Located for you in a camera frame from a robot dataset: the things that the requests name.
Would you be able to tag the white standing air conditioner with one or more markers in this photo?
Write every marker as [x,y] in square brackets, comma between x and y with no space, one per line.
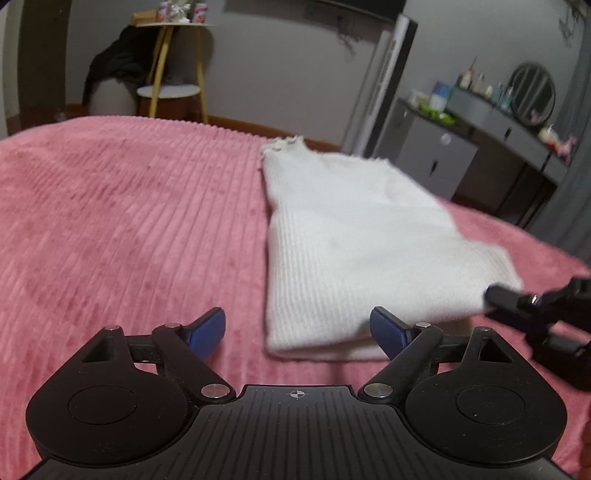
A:
[383,92]

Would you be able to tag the white bouquet ornament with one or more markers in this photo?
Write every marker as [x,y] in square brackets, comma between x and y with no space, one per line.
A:
[182,10]

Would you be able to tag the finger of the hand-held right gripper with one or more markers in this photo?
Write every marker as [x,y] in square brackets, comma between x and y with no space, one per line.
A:
[508,297]
[563,355]

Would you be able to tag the teal bottle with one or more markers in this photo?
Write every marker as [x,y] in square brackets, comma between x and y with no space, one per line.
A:
[507,98]

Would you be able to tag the green packet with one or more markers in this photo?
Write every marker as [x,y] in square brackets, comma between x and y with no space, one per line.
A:
[438,115]

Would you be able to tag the white round stool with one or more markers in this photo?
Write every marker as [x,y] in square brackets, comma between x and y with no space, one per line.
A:
[111,99]

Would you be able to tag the white and blue tub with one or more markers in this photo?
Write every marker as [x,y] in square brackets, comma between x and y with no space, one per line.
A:
[442,97]

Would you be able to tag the yellow-legged side table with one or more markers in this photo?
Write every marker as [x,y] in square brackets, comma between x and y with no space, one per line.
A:
[168,91]

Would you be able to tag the pink ribbed blanket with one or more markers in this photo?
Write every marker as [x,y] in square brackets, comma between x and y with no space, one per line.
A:
[115,230]

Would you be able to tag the dark clothes pile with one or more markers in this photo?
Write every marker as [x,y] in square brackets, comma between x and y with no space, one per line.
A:
[120,60]

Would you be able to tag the white knit top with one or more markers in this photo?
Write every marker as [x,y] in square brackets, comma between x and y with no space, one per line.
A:
[351,221]

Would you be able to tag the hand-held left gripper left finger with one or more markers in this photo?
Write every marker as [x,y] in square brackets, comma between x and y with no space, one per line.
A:
[210,330]

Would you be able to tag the round vanity mirror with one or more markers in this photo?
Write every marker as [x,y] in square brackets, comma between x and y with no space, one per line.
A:
[531,92]

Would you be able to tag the brown wooden door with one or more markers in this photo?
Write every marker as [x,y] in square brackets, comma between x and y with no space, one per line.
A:
[41,60]

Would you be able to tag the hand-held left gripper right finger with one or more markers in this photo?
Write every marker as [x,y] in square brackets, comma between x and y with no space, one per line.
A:
[385,330]

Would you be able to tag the black wall television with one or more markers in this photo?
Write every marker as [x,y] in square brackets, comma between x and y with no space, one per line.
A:
[364,7]

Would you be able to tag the pink labelled can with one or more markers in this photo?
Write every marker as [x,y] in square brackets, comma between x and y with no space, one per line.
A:
[165,11]
[202,12]

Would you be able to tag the cosmetic bottles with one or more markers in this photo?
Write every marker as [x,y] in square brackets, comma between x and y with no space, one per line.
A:
[468,76]

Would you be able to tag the pink and white toiletries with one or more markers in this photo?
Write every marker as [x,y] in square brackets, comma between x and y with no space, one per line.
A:
[556,141]

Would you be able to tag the beige cardboard box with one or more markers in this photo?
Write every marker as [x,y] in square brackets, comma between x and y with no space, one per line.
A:
[145,18]

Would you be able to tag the grey dressing table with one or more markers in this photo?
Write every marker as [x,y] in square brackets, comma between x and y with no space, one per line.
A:
[438,157]

